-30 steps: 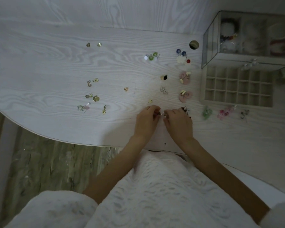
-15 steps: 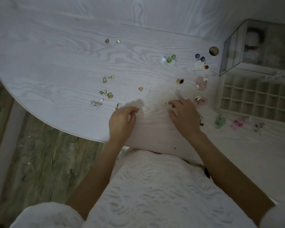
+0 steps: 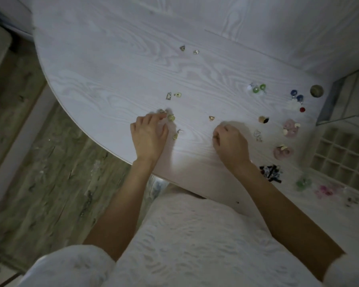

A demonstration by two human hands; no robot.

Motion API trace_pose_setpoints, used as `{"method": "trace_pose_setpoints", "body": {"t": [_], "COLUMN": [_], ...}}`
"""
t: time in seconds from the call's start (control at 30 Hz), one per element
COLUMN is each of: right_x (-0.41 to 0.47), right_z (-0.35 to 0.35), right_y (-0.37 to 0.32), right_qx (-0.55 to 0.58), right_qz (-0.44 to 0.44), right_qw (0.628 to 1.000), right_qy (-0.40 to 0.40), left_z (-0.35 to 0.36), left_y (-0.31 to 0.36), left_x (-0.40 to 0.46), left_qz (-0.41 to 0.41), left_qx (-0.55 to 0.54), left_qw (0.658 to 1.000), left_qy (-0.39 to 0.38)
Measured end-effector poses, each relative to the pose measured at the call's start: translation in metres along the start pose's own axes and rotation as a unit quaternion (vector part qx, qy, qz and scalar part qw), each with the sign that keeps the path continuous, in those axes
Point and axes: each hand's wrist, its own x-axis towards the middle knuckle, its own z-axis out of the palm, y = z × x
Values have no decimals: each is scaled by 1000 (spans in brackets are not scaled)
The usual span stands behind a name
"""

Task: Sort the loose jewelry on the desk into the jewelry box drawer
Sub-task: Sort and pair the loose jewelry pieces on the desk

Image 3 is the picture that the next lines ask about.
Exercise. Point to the person's left hand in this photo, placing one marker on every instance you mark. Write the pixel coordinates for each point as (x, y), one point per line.
(148, 140)

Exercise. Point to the person's right hand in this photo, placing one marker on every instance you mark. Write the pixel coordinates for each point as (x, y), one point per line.
(232, 147)

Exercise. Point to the person's left thumb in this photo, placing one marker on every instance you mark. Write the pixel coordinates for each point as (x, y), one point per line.
(165, 130)

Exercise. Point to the person's right thumb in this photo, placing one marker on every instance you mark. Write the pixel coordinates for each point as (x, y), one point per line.
(216, 139)

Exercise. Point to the person's right forearm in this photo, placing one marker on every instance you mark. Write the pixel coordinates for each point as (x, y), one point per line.
(287, 218)

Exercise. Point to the person's left forearm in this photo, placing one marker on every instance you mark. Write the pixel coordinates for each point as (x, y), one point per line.
(119, 206)

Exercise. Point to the gold dangling earring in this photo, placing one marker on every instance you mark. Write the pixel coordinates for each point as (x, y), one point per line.
(176, 135)

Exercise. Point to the light green bead earring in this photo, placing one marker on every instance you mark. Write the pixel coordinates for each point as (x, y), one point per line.
(171, 118)

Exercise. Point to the silver rectangular earring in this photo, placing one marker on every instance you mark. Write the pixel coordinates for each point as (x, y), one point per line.
(168, 96)

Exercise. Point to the silver triangle earring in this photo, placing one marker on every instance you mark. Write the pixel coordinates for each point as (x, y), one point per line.
(258, 135)

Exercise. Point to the gold and black earring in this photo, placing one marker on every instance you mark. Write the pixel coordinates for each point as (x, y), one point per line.
(263, 119)

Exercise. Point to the black and white bow earring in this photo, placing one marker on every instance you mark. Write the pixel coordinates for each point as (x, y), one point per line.
(270, 171)

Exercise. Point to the green ball earring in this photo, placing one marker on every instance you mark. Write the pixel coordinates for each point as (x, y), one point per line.
(255, 89)
(262, 86)

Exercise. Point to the clear white earring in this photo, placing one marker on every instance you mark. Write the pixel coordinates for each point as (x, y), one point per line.
(251, 86)

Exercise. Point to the pink flower earring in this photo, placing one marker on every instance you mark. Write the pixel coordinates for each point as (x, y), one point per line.
(283, 152)
(290, 128)

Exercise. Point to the blue ball earring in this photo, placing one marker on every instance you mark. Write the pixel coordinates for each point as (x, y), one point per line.
(293, 93)
(299, 98)

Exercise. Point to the green crystal earring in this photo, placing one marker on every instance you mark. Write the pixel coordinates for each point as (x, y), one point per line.
(303, 182)

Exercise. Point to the white lace garment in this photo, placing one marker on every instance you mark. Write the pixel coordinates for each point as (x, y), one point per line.
(179, 245)

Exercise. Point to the olive green ball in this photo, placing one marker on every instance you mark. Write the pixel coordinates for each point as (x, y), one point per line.
(316, 90)

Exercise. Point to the pink crystal earring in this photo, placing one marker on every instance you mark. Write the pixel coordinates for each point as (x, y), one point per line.
(326, 190)

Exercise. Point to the white compartment organizer tray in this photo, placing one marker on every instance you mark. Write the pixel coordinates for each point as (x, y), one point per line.
(344, 158)

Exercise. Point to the mirrored jewelry box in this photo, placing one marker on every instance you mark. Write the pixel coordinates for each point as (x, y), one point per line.
(347, 95)

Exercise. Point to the dark small earring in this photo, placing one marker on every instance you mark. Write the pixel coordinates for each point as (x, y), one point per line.
(354, 201)

